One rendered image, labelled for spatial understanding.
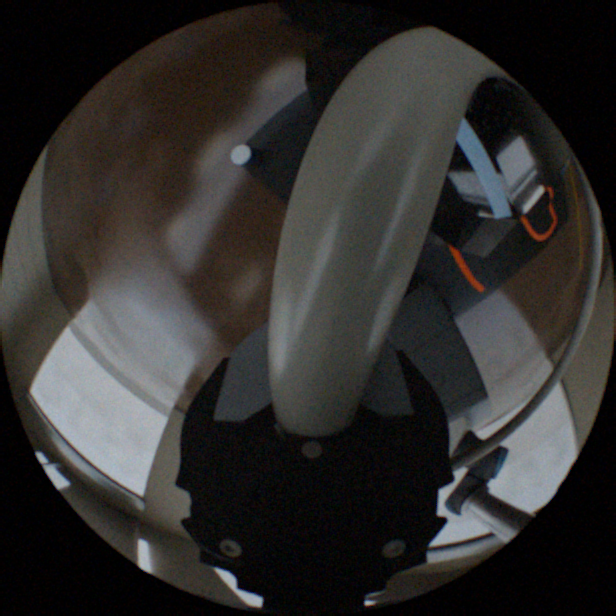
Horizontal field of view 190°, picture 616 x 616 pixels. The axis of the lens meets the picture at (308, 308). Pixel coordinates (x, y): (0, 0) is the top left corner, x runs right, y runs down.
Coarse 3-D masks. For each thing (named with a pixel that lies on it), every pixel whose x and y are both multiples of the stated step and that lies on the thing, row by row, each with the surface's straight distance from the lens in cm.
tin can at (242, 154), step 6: (234, 150) 104; (240, 150) 102; (246, 150) 101; (252, 150) 104; (234, 156) 103; (240, 156) 102; (246, 156) 101; (252, 156) 103; (258, 156) 111; (234, 162) 103; (240, 162) 101; (246, 162) 102; (252, 162) 109
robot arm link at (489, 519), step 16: (464, 480) 100; (448, 496) 104; (464, 496) 96; (480, 496) 94; (496, 496) 94; (464, 512) 98; (480, 512) 90; (496, 512) 86; (512, 512) 84; (528, 512) 84; (496, 528) 84; (512, 528) 81
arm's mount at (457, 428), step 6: (456, 420) 96; (462, 420) 95; (468, 420) 106; (450, 426) 97; (456, 426) 96; (462, 426) 95; (468, 426) 101; (450, 432) 96; (456, 432) 95; (462, 432) 95; (450, 438) 96; (456, 438) 95; (450, 444) 96; (456, 444) 96; (450, 450) 95; (450, 456) 99
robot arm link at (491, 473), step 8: (496, 448) 100; (504, 448) 101; (488, 456) 97; (496, 456) 98; (504, 456) 98; (472, 464) 99; (480, 464) 98; (488, 464) 97; (496, 464) 97; (472, 472) 99; (480, 472) 97; (488, 472) 98; (496, 472) 99; (480, 480) 98; (488, 480) 101
